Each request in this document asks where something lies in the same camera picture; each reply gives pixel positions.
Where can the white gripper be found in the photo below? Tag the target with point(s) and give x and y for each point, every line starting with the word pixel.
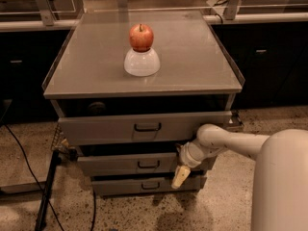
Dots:
pixel 187 155

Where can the grey drawer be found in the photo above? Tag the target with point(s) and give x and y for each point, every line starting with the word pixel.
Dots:
pixel 128 164
pixel 112 129
pixel 159 184

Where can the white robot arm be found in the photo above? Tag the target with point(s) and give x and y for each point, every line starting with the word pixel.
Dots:
pixel 280 183

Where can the grey bottom drawer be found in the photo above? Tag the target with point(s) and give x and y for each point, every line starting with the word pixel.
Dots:
pixel 159 184

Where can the grey top drawer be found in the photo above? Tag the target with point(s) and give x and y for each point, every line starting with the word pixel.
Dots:
pixel 112 129

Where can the grey drawer cabinet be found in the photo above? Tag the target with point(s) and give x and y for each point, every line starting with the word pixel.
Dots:
pixel 127 21

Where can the white upturned bowl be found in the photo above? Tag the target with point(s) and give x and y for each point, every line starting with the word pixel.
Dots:
pixel 142 64

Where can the black stand leg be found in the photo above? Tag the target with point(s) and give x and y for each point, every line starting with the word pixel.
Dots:
pixel 46 192

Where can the red apple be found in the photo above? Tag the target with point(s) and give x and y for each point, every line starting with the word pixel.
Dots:
pixel 141 37

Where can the dark background counter cabinets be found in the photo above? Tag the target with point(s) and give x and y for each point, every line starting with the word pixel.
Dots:
pixel 29 71

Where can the wire basket beside cabinet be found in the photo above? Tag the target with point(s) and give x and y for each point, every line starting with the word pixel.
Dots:
pixel 60 144

